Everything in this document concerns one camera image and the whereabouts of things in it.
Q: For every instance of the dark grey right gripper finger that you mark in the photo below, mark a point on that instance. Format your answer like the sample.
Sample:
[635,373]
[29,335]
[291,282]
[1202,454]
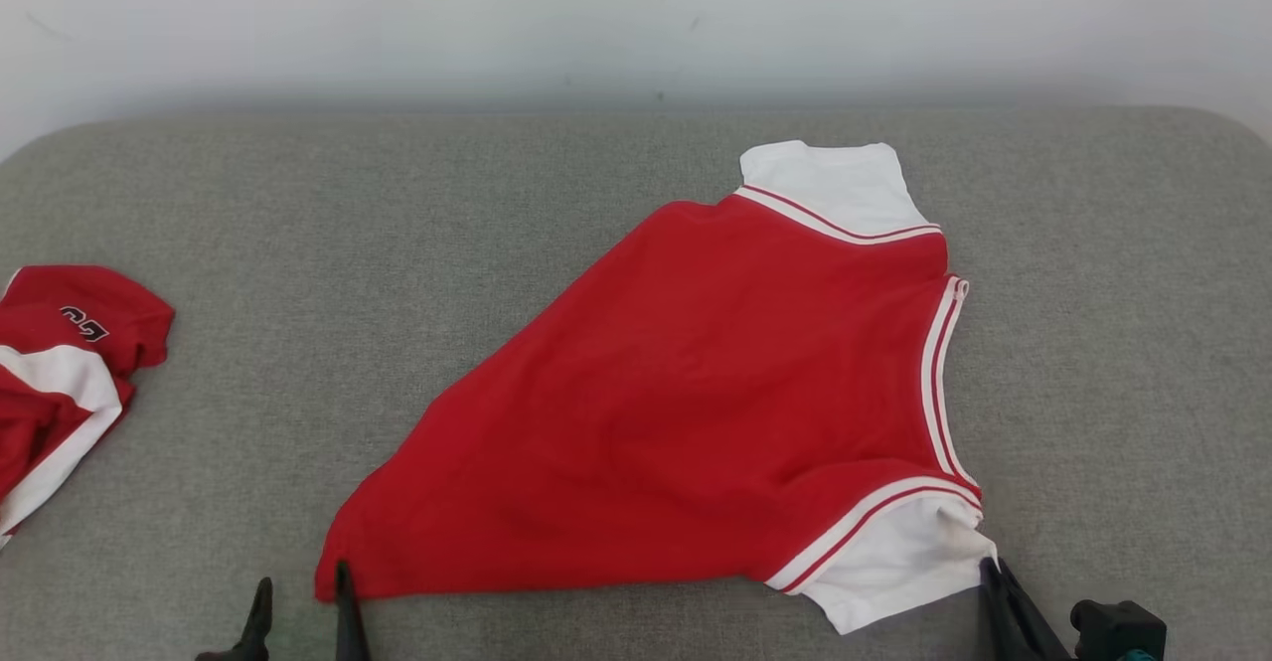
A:
[1004,631]
[1043,641]

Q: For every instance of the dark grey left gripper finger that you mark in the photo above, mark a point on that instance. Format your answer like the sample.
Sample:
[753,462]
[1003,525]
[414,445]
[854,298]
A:
[256,636]
[350,631]

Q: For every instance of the red white basketball shorts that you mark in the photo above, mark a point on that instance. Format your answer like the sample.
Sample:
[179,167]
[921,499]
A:
[60,413]

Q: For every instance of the red white basketball jersey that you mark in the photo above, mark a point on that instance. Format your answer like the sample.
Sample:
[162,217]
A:
[696,393]

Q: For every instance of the grey fabric sofa seat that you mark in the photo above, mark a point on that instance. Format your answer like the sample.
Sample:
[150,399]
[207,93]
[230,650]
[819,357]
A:
[636,194]

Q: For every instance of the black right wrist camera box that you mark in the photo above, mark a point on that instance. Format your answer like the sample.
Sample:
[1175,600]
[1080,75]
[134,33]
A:
[1118,626]

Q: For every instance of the teal right camera connector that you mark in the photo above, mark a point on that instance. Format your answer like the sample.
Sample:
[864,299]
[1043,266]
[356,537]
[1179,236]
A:
[1138,656]

